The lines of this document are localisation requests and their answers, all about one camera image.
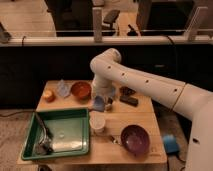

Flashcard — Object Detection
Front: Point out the green plastic tray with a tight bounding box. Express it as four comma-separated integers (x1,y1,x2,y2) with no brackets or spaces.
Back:
21,108,90,161

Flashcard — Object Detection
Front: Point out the orange apple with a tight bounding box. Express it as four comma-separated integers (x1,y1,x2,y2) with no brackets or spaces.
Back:
42,90,55,103

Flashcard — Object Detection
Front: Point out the black rectangular block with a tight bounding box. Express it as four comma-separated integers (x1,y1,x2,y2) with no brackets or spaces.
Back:
119,96,138,106

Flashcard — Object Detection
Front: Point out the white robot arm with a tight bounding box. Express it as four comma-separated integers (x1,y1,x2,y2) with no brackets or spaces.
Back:
90,48,213,171

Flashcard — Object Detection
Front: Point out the blue sponge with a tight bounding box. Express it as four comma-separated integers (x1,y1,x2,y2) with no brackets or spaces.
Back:
93,96,105,112

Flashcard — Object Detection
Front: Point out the dark grape bunch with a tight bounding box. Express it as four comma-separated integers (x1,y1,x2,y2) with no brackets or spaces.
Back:
119,86,135,96

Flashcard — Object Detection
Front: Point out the clear plastic bag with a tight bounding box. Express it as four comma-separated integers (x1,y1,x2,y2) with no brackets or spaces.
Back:
56,80,70,98

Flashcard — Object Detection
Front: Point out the metal spatula in tray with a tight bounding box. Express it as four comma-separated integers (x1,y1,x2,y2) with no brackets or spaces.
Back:
35,113,53,155

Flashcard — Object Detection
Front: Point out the metal fork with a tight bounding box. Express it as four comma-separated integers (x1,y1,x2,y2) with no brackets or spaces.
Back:
108,135,122,146

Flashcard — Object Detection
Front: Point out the wooden table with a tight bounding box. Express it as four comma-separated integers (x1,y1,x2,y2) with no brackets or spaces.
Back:
16,79,168,166

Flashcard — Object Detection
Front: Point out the black office chair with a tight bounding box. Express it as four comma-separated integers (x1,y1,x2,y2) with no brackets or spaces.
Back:
102,10,120,36

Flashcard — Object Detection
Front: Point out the white plastic cup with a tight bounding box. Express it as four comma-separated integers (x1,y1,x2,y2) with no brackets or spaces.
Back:
89,114,106,133

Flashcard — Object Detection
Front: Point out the purple bowl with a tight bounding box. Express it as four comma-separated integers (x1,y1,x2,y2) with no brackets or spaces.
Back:
121,125,150,156

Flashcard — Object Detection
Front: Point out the blue tape roll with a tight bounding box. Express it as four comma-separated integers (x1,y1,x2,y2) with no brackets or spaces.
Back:
163,135,180,154

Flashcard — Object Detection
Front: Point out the orange bowl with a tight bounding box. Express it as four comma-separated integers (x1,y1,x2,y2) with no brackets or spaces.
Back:
71,81,91,100

